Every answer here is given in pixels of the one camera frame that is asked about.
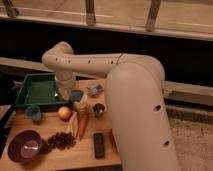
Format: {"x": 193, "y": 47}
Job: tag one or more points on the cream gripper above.
{"x": 65, "y": 93}

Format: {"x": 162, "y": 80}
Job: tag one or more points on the blue sponge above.
{"x": 76, "y": 95}

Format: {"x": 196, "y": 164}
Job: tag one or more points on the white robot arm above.
{"x": 134, "y": 100}

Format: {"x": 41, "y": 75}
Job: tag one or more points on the white paper cup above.
{"x": 80, "y": 106}

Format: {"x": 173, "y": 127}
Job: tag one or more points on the small metal cup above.
{"x": 98, "y": 109}

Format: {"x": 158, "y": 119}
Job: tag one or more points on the small blue cup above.
{"x": 33, "y": 112}

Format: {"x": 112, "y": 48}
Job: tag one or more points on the orange round fruit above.
{"x": 64, "y": 113}

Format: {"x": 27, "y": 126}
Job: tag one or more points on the green plastic tray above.
{"x": 39, "y": 89}

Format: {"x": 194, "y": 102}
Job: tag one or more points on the yellow corn cob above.
{"x": 73, "y": 125}

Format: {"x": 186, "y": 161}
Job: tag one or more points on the blue crumpled wrapper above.
{"x": 94, "y": 89}

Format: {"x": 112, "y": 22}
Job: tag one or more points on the orange carrot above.
{"x": 83, "y": 121}

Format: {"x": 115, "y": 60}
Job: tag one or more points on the wooden cutting board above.
{"x": 81, "y": 155}

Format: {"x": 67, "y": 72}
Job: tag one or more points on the dark grape bunch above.
{"x": 60, "y": 140}

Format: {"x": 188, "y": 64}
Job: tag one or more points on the black remote control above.
{"x": 99, "y": 149}

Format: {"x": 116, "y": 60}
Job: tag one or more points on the purple plastic bowl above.
{"x": 24, "y": 146}

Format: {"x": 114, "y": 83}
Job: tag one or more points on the orange plastic bowl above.
{"x": 111, "y": 138}

